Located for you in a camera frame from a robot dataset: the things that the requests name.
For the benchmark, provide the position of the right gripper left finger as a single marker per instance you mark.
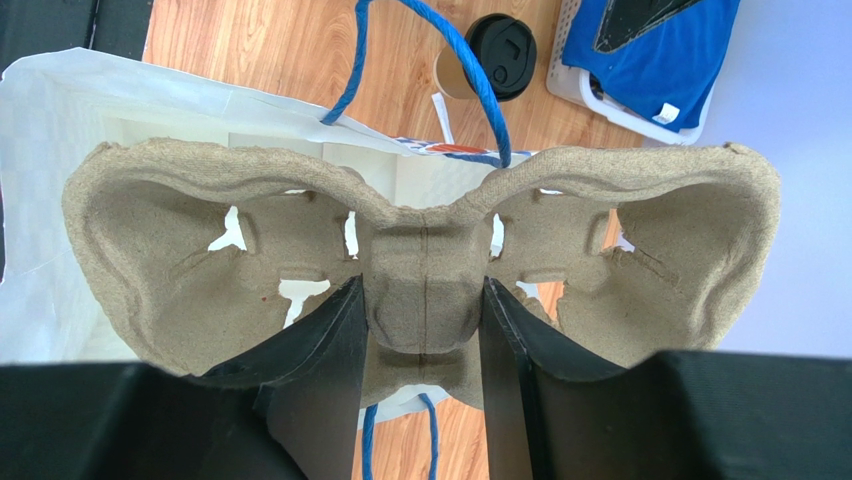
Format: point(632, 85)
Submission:
point(285, 409)

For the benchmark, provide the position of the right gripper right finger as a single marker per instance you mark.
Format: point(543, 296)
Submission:
point(555, 410)

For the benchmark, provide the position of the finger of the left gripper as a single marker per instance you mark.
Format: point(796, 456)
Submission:
point(623, 21)

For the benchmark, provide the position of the black plastic cup lid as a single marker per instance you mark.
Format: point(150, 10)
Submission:
point(507, 51)

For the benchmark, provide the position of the grey pulp cup carrier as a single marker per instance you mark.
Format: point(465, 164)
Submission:
point(185, 244)

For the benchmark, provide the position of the brown paper coffee cup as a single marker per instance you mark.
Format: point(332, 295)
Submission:
point(450, 76)

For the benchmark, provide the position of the blue checkered paper bag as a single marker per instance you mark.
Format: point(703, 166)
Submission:
point(59, 107)

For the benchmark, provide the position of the blue folded towel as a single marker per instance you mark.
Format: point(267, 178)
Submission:
point(665, 75)

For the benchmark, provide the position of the white plastic basket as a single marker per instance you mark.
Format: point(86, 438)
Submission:
point(574, 85)

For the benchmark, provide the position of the white wrapped straw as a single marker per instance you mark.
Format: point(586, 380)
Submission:
point(443, 117)

